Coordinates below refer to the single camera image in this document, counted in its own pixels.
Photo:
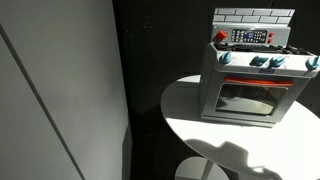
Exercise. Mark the black keypad panel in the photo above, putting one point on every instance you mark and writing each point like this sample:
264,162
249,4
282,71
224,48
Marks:
250,36

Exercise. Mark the grey toy stove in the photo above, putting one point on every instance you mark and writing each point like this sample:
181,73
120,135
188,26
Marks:
210,100

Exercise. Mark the red round stove knob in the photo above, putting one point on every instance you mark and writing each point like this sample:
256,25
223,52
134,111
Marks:
220,35

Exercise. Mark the orange round button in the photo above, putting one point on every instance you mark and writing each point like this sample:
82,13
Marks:
271,34
270,40

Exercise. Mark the black burner grates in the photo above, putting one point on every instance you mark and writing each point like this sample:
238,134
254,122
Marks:
260,48

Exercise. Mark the grey oven door with window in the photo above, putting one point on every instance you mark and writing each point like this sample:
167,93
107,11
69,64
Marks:
250,98

